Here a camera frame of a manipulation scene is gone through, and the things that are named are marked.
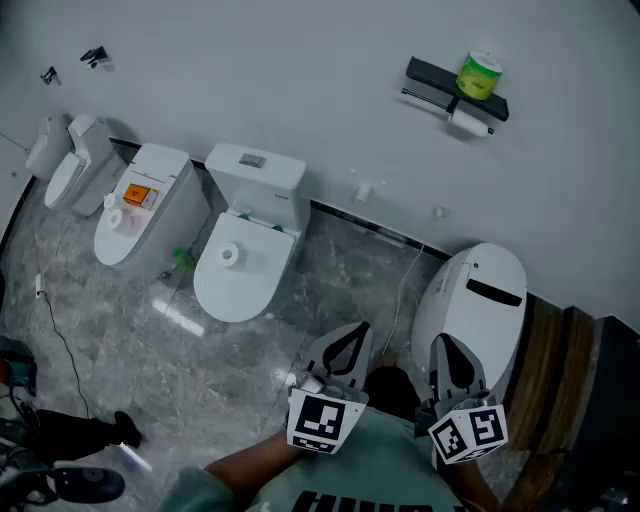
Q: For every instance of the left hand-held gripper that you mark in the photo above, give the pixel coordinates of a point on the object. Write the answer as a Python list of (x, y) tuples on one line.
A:
[(320, 420)]

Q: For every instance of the person's right forearm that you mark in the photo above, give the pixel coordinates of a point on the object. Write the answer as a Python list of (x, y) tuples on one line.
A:
[(475, 490)]

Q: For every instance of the green bottle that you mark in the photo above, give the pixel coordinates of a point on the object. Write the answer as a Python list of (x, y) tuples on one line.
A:
[(182, 259)]

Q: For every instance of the green toilet paper roll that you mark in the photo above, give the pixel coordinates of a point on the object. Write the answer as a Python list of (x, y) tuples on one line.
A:
[(477, 80)]

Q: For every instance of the white slim toilet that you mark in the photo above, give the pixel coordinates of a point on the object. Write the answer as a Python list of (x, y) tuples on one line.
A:
[(95, 165)]

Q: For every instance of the white tankless smart toilet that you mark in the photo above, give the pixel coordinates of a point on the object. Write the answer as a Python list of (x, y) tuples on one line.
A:
[(170, 225)]

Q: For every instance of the dark cabinet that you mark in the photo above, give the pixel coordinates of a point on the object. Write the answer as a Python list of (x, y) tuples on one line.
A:
[(610, 425)]

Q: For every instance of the person's teal printed shirt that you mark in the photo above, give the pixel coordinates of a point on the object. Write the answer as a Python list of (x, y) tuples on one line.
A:
[(380, 450)]

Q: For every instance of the brown wooden panel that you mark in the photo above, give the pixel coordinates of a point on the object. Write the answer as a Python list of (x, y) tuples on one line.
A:
[(545, 375)]

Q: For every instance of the person's left forearm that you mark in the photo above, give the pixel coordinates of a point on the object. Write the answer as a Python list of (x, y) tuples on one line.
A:
[(250, 465)]

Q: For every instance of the white wall pipe fitting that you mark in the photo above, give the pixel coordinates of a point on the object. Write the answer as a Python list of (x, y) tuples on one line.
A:
[(362, 192)]

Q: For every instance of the white oval lid toilet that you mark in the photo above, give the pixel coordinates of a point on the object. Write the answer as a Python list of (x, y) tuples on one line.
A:
[(465, 330)]

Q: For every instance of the white wall outlet fitting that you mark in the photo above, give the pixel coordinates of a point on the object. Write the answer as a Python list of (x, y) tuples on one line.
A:
[(440, 212)]

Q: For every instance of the black gear bag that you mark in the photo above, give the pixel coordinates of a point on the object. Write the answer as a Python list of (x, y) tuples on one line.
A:
[(90, 484)]

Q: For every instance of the black paper holder shelf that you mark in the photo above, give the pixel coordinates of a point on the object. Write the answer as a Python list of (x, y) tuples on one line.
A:
[(435, 75)]

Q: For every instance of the orange box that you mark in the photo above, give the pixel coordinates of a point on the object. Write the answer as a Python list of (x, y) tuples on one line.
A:
[(136, 195)]

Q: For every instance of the person's dark shoe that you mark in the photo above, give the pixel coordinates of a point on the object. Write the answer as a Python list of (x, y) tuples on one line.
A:
[(390, 392)]

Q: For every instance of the large black wall hook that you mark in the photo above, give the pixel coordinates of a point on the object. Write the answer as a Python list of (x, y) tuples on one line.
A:
[(95, 56)]

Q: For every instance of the dark toolbox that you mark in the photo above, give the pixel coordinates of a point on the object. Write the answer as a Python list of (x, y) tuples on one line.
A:
[(17, 370)]

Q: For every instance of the white toilet with tank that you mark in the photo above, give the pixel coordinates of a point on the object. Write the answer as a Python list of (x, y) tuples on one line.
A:
[(235, 295)]

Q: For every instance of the small black wall hook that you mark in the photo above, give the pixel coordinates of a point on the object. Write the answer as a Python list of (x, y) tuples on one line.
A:
[(49, 76)]

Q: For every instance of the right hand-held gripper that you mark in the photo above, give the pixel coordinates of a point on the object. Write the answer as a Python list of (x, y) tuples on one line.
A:
[(465, 435)]

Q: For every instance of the small white cap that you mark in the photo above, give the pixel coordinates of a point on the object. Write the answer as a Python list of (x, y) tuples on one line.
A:
[(109, 201)]

